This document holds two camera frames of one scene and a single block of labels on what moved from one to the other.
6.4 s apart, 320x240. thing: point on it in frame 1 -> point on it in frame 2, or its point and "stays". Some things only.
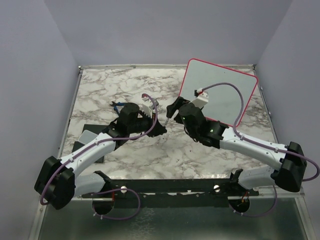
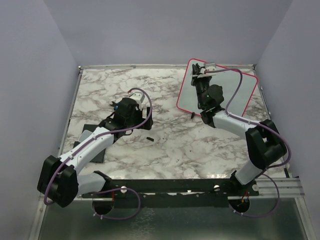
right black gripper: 179,102 -> 195,79
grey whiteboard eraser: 86,136 stays
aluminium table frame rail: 69,111 stays
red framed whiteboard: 224,102 stays
